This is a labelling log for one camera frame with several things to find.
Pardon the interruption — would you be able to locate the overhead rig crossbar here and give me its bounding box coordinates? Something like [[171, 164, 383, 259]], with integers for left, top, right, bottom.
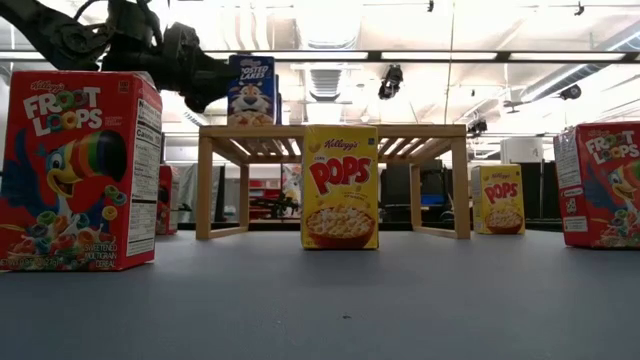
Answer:
[[0, 49, 640, 64]]

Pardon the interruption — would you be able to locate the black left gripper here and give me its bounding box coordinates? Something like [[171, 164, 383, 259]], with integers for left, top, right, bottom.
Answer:
[[102, 0, 240, 114]]

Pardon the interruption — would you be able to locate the white background appliance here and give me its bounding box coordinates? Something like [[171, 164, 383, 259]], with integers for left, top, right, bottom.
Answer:
[[499, 135, 545, 165]]

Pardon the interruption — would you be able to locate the black computer monitor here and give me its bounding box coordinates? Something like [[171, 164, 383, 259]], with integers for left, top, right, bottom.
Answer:
[[379, 159, 446, 224]]

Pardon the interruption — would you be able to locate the red Froot Loops cereal box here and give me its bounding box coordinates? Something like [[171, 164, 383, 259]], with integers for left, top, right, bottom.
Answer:
[[0, 69, 164, 274], [155, 163, 181, 236], [553, 121, 640, 250]]

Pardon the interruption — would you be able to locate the red storage rack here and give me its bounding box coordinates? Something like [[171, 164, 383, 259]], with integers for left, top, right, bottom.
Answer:
[[248, 178, 282, 221]]

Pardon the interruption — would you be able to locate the grey draped cover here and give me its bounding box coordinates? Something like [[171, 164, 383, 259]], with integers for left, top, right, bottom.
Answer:
[[177, 162, 226, 225]]

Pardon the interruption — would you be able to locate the wooden slatted shelf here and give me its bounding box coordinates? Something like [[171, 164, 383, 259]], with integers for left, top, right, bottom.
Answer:
[[195, 123, 472, 241]]

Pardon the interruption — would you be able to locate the yellow Corn Pops cereal box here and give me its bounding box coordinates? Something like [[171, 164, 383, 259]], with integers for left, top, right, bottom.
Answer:
[[300, 124, 380, 251], [470, 163, 526, 236]]

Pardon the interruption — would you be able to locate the blue Frosted Flakes cereal box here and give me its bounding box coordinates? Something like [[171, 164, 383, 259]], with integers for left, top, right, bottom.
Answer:
[[273, 74, 283, 126], [227, 54, 277, 127]]

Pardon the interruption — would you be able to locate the grey-blue table mat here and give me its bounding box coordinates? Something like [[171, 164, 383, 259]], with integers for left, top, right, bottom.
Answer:
[[0, 229, 640, 360]]

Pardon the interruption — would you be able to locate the black hanging camera mount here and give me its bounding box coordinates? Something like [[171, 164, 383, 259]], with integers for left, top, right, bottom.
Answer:
[[377, 63, 405, 101]]

